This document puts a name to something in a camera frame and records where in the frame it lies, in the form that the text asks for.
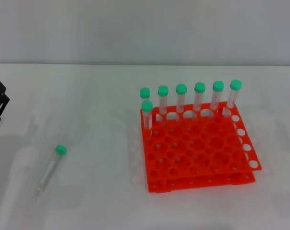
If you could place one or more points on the clear test tube green cap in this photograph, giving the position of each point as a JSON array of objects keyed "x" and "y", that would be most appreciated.
[
  {"x": 145, "y": 92},
  {"x": 235, "y": 84},
  {"x": 199, "y": 87},
  {"x": 147, "y": 106},
  {"x": 163, "y": 90},
  {"x": 218, "y": 86},
  {"x": 48, "y": 172},
  {"x": 181, "y": 88}
]

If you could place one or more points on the orange plastic test tube rack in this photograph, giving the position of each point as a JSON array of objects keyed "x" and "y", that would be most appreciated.
[{"x": 183, "y": 153}]

